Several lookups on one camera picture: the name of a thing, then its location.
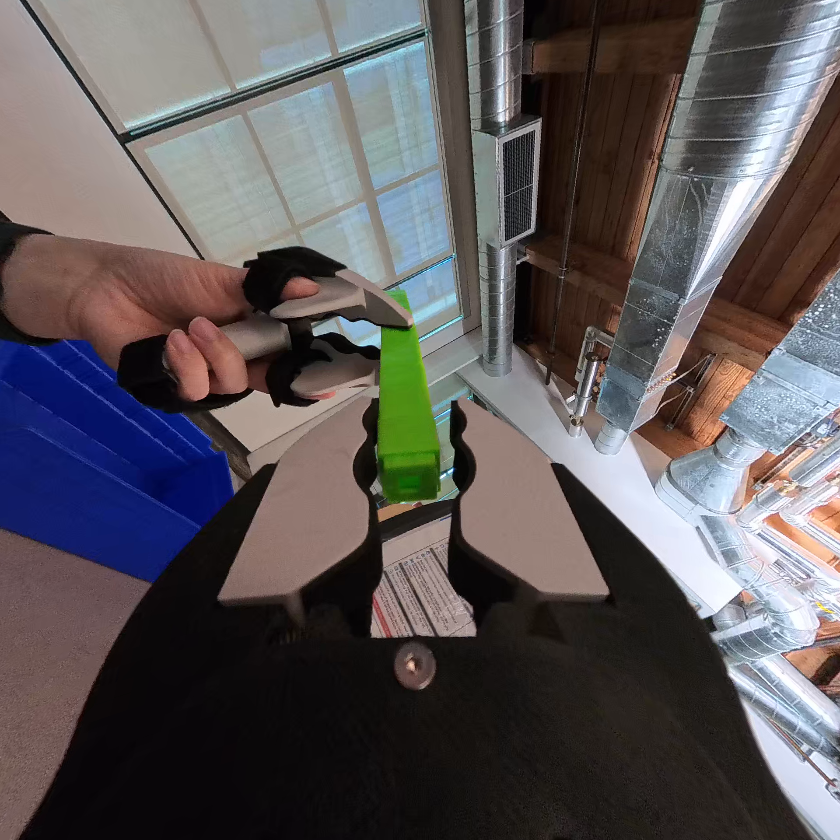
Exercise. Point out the long green block bar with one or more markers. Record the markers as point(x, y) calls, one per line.
point(407, 407)

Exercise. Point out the bundle of silver ducts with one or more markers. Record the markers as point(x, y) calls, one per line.
point(768, 617)

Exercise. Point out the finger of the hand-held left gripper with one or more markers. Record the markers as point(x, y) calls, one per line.
point(354, 298)
point(341, 377)

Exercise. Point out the blue plastic bin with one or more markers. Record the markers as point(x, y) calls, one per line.
point(98, 459)

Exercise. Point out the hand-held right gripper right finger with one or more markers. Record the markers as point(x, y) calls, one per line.
point(525, 525)

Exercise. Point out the thin dark pipe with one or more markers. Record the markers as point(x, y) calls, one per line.
point(575, 164)

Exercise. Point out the white vent grille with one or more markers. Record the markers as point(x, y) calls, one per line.
point(518, 184)

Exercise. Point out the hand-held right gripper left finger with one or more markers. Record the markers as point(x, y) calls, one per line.
point(295, 525)

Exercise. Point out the large silver duct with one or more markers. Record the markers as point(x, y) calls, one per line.
point(722, 131)

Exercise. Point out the spiral silver duct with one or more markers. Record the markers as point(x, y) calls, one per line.
point(495, 59)

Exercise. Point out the document display board with stand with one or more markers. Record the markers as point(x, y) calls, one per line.
point(420, 590)

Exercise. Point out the large paned window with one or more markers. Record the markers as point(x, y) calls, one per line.
point(295, 144)

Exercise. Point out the person's left hand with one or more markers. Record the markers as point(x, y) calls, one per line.
point(118, 295)

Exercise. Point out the silver pipe fitting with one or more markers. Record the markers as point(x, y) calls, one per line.
point(587, 380)

